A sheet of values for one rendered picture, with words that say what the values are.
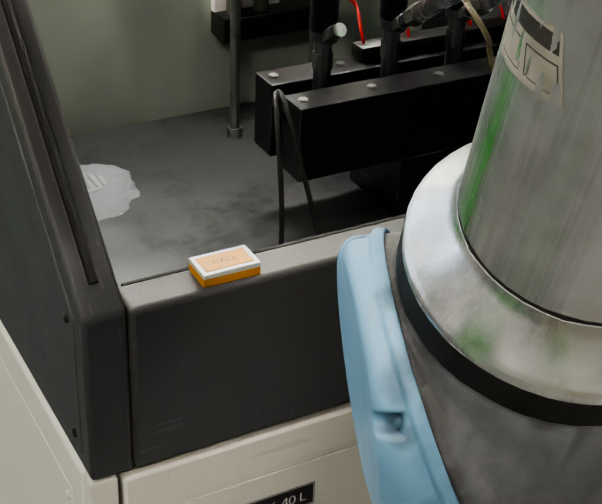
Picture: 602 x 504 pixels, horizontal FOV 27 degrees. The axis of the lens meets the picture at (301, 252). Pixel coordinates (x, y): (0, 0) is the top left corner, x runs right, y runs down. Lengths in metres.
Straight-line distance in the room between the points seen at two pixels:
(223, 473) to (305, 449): 0.08
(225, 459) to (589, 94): 0.80
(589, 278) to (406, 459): 0.10
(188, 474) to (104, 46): 0.58
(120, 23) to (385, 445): 1.09
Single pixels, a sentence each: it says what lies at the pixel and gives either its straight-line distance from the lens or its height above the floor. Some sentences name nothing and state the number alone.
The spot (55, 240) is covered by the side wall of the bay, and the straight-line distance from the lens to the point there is 0.97.
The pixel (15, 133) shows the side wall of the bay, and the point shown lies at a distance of 1.02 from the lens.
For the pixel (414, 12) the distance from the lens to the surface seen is 1.24.
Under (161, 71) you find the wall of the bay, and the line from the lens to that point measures 1.52.
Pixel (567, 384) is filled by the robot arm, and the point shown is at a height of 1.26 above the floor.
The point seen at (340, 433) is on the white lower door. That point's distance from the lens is 1.15.
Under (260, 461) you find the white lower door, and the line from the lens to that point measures 1.12.
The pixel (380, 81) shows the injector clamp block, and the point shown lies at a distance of 1.28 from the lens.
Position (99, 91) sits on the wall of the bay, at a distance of 1.50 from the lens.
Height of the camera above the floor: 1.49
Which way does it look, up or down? 31 degrees down
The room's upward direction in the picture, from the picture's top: 2 degrees clockwise
